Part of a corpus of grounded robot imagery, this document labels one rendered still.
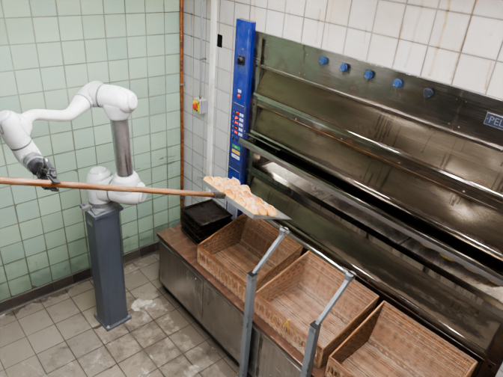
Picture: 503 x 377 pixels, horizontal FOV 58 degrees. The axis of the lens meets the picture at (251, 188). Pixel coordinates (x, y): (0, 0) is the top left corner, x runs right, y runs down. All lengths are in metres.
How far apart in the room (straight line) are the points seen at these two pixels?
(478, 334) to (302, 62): 1.72
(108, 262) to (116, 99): 1.20
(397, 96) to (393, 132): 0.18
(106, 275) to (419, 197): 2.10
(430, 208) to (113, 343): 2.35
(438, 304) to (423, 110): 1.01
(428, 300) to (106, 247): 2.01
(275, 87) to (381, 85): 0.77
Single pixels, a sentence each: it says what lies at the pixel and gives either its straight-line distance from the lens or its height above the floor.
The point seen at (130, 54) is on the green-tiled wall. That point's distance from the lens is 3.48.
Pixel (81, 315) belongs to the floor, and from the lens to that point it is 3.80.
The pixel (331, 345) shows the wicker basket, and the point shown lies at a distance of 2.62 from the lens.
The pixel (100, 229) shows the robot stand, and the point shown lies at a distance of 3.09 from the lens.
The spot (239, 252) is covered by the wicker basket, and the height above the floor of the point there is 0.59.
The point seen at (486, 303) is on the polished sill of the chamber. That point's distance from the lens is 2.47.
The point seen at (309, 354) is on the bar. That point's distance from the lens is 2.48.
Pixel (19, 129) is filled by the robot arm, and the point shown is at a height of 1.77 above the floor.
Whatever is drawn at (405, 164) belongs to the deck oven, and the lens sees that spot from 2.41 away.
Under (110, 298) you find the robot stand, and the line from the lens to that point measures 3.46.
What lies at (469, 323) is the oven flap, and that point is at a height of 1.01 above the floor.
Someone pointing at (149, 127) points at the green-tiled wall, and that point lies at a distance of 3.71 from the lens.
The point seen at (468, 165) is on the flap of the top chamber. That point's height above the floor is 1.78.
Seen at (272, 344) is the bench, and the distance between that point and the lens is 2.82.
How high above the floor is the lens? 2.60
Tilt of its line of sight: 29 degrees down
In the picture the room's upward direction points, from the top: 5 degrees clockwise
